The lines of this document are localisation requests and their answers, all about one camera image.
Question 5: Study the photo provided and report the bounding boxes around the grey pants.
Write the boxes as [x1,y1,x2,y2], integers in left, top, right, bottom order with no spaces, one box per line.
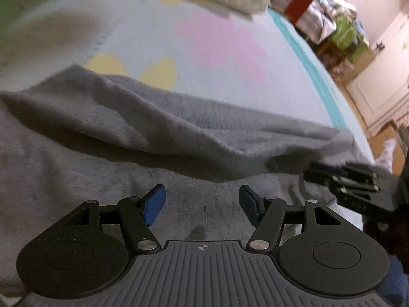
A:
[0,64,397,299]

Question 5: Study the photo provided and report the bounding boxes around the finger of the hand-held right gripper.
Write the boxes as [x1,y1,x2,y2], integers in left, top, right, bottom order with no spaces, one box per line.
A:
[311,162,378,181]
[303,170,381,195]

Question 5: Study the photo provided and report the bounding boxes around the printed pastel bed sheet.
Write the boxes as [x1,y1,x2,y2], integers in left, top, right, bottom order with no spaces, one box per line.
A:
[0,0,377,167]

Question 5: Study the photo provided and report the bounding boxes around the person's blue trousers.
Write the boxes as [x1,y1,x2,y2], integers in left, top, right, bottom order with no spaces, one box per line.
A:
[379,256,409,307]

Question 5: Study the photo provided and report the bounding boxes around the green cloth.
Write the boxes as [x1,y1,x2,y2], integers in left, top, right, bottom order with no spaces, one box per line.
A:
[330,16,369,61]

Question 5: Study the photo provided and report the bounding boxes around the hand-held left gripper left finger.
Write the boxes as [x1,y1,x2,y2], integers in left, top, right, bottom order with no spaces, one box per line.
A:
[64,184,167,253]

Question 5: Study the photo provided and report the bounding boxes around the white door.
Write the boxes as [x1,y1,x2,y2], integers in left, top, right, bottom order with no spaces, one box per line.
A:
[346,12,409,132]

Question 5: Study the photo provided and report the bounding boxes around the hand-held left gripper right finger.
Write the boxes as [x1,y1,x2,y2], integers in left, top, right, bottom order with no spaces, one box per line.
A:
[238,184,349,253]

